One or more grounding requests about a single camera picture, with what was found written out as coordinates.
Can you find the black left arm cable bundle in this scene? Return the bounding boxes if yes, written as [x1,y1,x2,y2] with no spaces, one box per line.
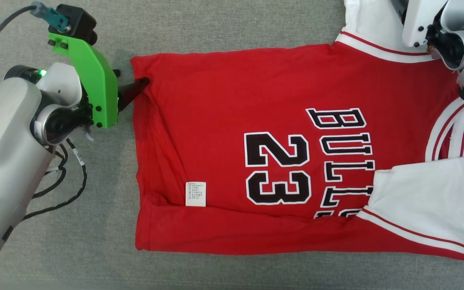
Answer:
[23,138,88,220]

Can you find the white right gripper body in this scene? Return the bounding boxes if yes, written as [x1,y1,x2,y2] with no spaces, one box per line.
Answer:
[402,0,448,48]

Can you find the red Bulls 23 jersey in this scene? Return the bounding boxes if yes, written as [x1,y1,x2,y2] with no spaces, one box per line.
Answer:
[129,0,464,263]

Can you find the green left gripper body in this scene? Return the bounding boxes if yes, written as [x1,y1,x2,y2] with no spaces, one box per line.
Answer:
[48,32,126,129]

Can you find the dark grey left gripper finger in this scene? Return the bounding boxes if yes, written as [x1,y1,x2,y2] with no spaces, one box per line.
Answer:
[118,77,150,113]

